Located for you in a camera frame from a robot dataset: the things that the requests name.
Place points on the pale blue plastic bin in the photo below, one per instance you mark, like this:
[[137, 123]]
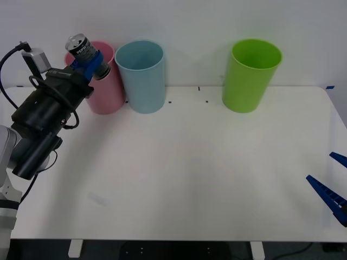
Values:
[[145, 86]]

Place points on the grey and black drink can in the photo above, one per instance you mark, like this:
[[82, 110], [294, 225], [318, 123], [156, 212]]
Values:
[[81, 48]]

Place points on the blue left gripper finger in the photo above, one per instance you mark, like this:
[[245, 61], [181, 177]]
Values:
[[75, 65], [94, 65]]

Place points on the green plastic bin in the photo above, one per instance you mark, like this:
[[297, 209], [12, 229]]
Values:
[[245, 86]]

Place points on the white table leg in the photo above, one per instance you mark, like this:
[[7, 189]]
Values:
[[257, 250], [75, 248]]

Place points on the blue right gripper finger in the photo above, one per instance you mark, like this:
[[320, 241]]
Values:
[[328, 196], [340, 159]]

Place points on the pink plastic bin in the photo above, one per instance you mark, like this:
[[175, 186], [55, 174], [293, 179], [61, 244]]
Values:
[[108, 93]]

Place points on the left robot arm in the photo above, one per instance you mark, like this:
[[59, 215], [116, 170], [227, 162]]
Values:
[[35, 158]]

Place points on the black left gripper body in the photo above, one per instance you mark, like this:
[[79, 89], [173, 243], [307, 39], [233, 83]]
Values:
[[67, 85]]

